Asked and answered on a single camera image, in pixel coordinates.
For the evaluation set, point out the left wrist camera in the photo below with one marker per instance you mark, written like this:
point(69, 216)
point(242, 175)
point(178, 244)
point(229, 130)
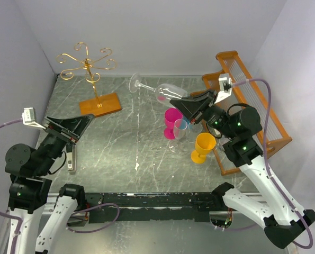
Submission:
point(29, 118)

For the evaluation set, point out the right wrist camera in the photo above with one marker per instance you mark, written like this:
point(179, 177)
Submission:
point(225, 85)

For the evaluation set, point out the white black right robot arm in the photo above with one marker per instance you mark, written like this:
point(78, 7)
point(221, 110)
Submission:
point(282, 218)

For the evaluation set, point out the pink wine glass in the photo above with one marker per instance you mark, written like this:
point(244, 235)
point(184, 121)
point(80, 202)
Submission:
point(170, 117)

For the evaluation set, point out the silver black stapler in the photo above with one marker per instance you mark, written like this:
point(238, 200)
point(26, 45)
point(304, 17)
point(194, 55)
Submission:
point(71, 158)

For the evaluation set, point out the gold wire wine glass rack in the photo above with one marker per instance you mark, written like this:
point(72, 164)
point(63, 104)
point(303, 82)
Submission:
point(99, 105)

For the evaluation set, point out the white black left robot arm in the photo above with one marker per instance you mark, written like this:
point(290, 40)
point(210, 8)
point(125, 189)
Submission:
point(29, 189)

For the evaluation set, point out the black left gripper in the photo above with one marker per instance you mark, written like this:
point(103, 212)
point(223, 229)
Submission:
point(68, 129)

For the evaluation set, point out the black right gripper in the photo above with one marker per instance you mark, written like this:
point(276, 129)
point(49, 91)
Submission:
point(192, 107)

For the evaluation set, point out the yellow wine glass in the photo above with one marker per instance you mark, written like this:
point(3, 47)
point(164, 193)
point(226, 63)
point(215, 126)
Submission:
point(204, 144)

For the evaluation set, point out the patterned clear wine glass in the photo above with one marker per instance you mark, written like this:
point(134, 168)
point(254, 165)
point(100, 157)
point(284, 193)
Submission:
point(193, 131)

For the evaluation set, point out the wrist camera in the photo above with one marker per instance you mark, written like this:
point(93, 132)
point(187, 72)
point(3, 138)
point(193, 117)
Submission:
point(225, 85)
point(29, 118)

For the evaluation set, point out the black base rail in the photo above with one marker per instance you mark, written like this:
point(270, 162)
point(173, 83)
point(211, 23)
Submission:
point(195, 206)

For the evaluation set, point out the blue wine glass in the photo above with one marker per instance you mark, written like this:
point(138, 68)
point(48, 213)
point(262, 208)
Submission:
point(183, 124)

